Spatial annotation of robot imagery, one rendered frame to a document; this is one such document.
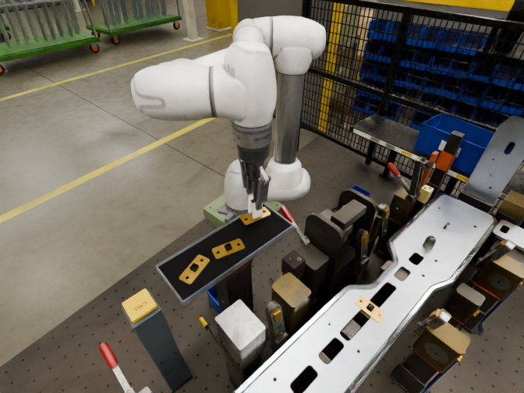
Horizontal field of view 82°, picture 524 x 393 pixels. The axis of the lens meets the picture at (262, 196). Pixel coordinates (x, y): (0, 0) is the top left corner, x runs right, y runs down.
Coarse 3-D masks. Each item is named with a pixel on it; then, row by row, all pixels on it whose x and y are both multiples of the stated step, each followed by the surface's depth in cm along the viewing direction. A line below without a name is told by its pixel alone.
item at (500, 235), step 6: (504, 222) 110; (498, 228) 108; (510, 228) 108; (516, 228) 108; (522, 228) 108; (498, 234) 106; (504, 234) 106; (510, 234) 106; (516, 234) 106; (522, 234) 106; (516, 240) 104; (522, 240) 104; (516, 246) 103; (522, 246) 102
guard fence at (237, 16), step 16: (240, 0) 308; (256, 0) 296; (272, 0) 285; (288, 0) 275; (240, 16) 318; (256, 16) 306; (336, 16) 252; (336, 48) 270; (320, 64) 286; (320, 80) 295; (320, 96) 304; (320, 112) 310; (304, 128) 337; (320, 128) 320
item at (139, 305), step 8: (136, 296) 71; (144, 296) 71; (128, 304) 70; (136, 304) 70; (144, 304) 70; (152, 304) 70; (128, 312) 68; (136, 312) 68; (144, 312) 68; (136, 320) 68
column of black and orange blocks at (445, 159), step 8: (456, 136) 119; (464, 136) 120; (448, 144) 123; (456, 144) 120; (448, 152) 124; (456, 152) 125; (440, 160) 128; (448, 160) 125; (440, 168) 129; (448, 168) 129; (432, 176) 134; (440, 176) 131; (432, 184) 135; (440, 184) 134; (432, 192) 137
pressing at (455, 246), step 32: (416, 224) 110; (480, 224) 110; (448, 256) 99; (352, 288) 90; (416, 288) 90; (320, 320) 83; (384, 320) 83; (288, 352) 77; (352, 352) 77; (384, 352) 77; (256, 384) 72; (288, 384) 71; (320, 384) 71; (352, 384) 72
